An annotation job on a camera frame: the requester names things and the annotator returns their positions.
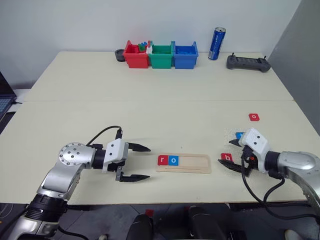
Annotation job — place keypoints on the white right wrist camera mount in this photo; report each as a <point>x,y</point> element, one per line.
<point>255,140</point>

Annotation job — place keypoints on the red plastic storage bin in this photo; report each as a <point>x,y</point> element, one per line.
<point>136,60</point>

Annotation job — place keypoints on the dark laptop computer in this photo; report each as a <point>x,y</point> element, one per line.
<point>5,100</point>

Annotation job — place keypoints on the small green toy block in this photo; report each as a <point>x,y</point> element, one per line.
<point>142,47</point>

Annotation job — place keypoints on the blue toy pieces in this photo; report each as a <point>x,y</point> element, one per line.
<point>184,51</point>

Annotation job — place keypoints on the large dark rounded shape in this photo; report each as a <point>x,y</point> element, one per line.
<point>205,222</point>

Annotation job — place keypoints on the red block on floor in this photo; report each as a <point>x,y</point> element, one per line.
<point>149,212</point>

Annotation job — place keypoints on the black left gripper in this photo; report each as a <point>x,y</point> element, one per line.
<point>120,170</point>

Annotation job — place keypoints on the blue letter o block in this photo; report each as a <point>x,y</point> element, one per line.
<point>173,160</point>

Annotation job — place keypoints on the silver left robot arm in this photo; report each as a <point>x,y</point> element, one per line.
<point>72,155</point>

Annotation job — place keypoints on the grey remote controller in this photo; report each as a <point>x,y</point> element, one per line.
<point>247,63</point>

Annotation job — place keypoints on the red letter o block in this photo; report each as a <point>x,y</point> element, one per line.
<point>254,117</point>

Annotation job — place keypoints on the red letter r block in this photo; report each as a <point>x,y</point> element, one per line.
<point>162,160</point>

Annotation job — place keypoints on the black round bowl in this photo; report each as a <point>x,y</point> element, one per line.
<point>119,55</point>

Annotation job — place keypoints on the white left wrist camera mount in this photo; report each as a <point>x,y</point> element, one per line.
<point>115,150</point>

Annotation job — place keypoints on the red letter b block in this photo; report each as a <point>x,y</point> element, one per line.
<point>227,157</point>

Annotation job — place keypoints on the blue drink can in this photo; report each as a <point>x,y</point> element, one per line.
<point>216,45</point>

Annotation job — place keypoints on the small dark rounded shape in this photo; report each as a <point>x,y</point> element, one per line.
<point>140,227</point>

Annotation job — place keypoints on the blue letter t block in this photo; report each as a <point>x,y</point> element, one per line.
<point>239,135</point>

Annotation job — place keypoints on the wooden letter tray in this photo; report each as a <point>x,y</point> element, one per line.
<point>195,165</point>

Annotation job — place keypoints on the white plastic piece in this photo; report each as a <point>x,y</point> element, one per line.
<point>149,47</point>

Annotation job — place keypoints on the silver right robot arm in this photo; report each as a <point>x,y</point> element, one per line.
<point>297,160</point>

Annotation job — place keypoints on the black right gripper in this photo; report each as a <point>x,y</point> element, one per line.
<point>247,160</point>

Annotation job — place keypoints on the green plastic storage bin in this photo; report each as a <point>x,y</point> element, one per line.
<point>161,61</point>

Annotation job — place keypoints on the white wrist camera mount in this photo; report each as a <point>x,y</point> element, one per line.
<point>115,150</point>
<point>255,140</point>

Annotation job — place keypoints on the blue plastic storage bin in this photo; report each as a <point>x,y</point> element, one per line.
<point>184,61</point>

